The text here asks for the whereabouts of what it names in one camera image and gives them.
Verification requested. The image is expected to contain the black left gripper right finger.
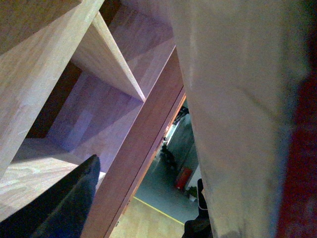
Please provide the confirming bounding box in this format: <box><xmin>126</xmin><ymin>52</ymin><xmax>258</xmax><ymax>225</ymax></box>
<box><xmin>182</xmin><ymin>178</ymin><xmax>213</xmax><ymax>238</ymax></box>

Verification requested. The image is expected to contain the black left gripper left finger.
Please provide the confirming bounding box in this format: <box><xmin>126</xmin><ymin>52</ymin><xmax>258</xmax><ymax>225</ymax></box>
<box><xmin>0</xmin><ymin>155</ymin><xmax>101</xmax><ymax>238</ymax></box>

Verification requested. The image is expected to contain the white red book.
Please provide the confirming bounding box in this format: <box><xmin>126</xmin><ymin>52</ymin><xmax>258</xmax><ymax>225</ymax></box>
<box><xmin>138</xmin><ymin>0</ymin><xmax>317</xmax><ymax>238</ymax></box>

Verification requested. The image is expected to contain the left wooden shelf cabinet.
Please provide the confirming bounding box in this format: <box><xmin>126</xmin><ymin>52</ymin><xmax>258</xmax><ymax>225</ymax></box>
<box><xmin>0</xmin><ymin>0</ymin><xmax>184</xmax><ymax>238</ymax></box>

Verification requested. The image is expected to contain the red box on floor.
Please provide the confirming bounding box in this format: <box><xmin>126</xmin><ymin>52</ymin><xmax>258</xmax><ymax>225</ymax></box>
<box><xmin>175</xmin><ymin>167</ymin><xmax>192</xmax><ymax>190</ymax></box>

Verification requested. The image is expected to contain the green potted plant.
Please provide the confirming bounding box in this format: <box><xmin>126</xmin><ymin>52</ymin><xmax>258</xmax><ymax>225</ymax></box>
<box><xmin>159</xmin><ymin>144</ymin><xmax>177</xmax><ymax>170</ymax></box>

